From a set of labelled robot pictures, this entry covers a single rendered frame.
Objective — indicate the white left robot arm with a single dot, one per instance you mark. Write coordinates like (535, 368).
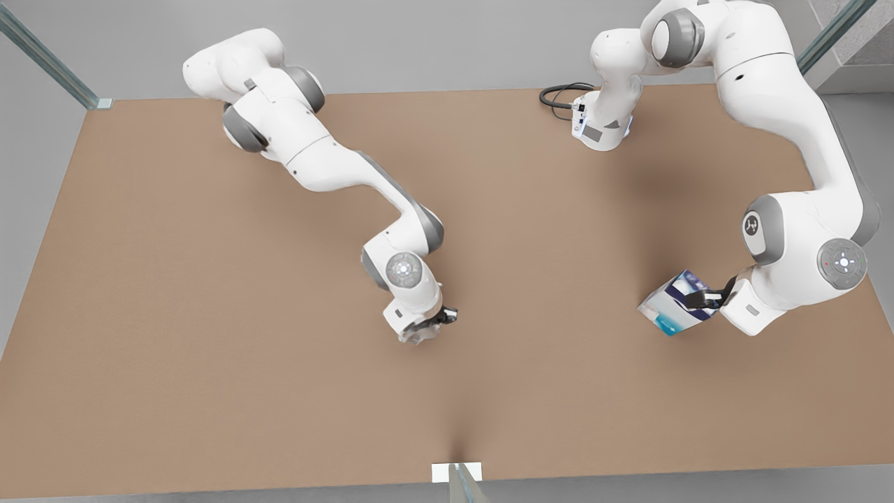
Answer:
(775, 105)

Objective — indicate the silver frame post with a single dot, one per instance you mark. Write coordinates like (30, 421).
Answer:
(834, 31)
(49, 63)
(461, 482)

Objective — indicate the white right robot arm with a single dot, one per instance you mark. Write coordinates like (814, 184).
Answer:
(314, 150)

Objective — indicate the blue and white carton box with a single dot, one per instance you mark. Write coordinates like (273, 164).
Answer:
(670, 307)

